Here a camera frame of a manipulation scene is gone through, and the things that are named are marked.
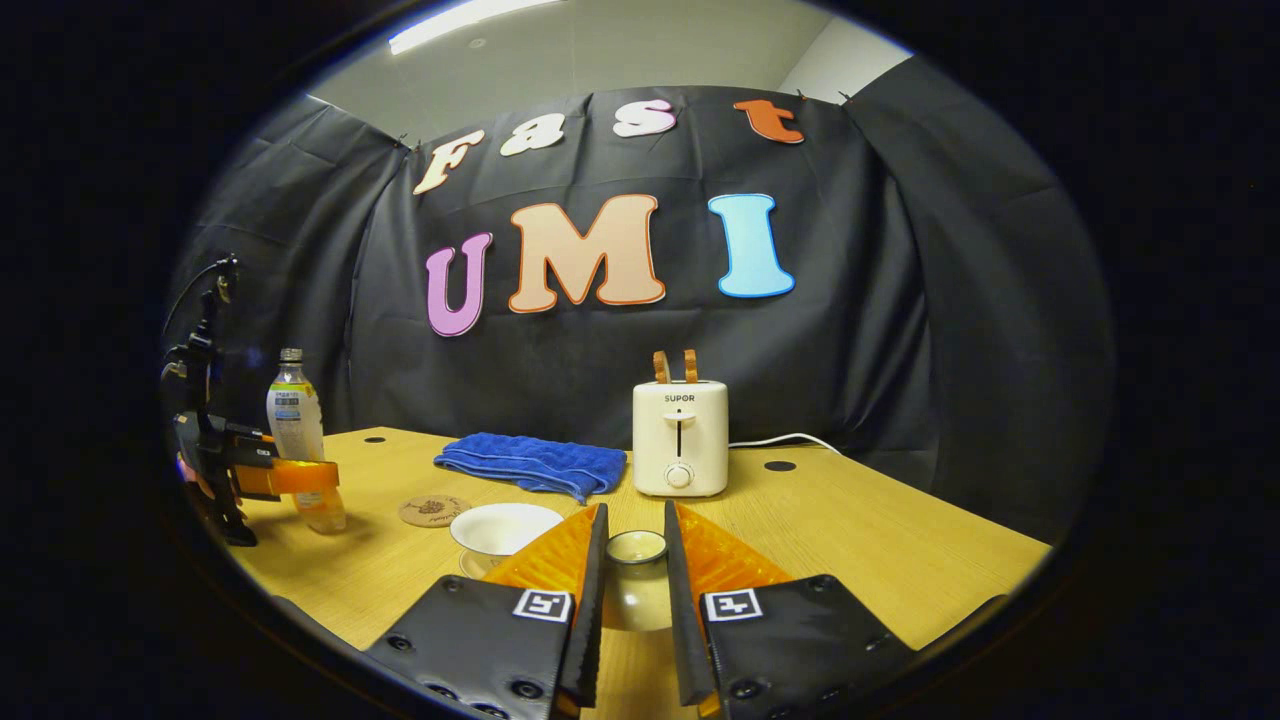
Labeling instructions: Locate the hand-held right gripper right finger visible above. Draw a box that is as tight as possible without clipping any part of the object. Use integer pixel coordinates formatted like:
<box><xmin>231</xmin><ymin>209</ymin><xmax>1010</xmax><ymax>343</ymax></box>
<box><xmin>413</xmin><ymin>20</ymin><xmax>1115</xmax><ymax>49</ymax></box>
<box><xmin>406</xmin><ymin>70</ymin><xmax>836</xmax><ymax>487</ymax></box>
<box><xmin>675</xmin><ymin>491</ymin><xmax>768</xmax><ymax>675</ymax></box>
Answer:
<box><xmin>664</xmin><ymin>501</ymin><xmax>916</xmax><ymax>720</ymax></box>

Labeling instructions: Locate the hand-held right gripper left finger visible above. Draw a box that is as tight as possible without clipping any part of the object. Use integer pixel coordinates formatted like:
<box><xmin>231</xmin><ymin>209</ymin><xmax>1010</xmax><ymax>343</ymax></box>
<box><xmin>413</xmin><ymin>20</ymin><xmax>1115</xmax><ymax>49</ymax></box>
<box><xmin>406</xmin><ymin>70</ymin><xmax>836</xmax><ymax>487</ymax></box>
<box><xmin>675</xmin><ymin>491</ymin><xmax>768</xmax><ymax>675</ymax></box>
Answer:
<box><xmin>365</xmin><ymin>503</ymin><xmax>610</xmax><ymax>720</ymax></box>

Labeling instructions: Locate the cream teacup lid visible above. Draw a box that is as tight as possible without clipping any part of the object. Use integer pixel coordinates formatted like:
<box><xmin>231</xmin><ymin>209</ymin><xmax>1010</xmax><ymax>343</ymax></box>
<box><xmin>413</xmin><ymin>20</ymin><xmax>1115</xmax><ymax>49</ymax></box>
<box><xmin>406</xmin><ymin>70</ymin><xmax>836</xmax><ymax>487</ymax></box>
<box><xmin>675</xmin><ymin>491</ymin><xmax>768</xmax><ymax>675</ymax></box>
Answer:
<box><xmin>601</xmin><ymin>530</ymin><xmax>672</xmax><ymax>633</ymax></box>

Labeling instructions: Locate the clear plastic water bottle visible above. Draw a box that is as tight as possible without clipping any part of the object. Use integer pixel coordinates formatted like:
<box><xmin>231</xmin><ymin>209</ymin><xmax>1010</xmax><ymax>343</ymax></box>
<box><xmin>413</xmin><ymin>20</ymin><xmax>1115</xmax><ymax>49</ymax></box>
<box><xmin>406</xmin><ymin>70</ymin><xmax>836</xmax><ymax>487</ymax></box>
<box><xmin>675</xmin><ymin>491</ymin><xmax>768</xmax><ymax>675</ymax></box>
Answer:
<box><xmin>266</xmin><ymin>348</ymin><xmax>347</xmax><ymax>534</ymax></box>

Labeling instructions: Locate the cream ceramic teacup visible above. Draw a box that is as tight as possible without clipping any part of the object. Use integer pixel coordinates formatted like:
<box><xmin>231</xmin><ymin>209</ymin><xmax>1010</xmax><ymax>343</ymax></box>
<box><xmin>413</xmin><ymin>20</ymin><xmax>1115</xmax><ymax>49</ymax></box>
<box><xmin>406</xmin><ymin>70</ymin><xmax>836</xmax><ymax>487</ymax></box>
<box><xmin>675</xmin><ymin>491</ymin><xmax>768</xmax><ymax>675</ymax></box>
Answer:
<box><xmin>449</xmin><ymin>503</ymin><xmax>566</xmax><ymax>558</ymax></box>

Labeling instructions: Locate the blue folded towel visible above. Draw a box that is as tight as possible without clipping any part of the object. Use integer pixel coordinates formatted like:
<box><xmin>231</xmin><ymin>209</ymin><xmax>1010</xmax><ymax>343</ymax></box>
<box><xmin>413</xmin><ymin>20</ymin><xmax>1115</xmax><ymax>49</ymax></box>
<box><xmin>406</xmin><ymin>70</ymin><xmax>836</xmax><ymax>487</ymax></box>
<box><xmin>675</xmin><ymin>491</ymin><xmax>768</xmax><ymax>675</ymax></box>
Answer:
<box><xmin>434</xmin><ymin>432</ymin><xmax>629</xmax><ymax>504</ymax></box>

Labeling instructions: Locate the white toaster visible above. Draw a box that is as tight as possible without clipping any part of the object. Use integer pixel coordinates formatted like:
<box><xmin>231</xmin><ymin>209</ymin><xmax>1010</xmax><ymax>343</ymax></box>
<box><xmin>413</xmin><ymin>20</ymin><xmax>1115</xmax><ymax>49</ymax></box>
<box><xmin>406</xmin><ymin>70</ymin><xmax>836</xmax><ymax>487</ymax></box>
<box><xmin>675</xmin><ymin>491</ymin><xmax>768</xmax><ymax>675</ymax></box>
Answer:
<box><xmin>632</xmin><ymin>380</ymin><xmax>730</xmax><ymax>498</ymax></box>

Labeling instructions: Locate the black backdrop cloth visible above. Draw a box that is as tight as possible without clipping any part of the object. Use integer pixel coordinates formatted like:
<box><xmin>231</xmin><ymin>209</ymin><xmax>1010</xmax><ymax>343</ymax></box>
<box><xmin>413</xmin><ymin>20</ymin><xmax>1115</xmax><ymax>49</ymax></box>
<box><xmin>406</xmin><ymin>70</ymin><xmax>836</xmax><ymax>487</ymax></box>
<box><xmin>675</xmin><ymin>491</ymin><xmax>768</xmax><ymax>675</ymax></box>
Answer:
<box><xmin>165</xmin><ymin>55</ymin><xmax>1116</xmax><ymax>546</ymax></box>

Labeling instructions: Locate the white power cable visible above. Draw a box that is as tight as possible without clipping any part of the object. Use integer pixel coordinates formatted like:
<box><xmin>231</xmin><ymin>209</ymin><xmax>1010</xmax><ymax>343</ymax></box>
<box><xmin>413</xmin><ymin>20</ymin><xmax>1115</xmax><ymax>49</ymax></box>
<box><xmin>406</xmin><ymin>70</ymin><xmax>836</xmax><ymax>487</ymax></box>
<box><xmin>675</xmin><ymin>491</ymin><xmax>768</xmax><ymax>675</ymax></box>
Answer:
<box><xmin>728</xmin><ymin>433</ymin><xmax>843</xmax><ymax>456</ymax></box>

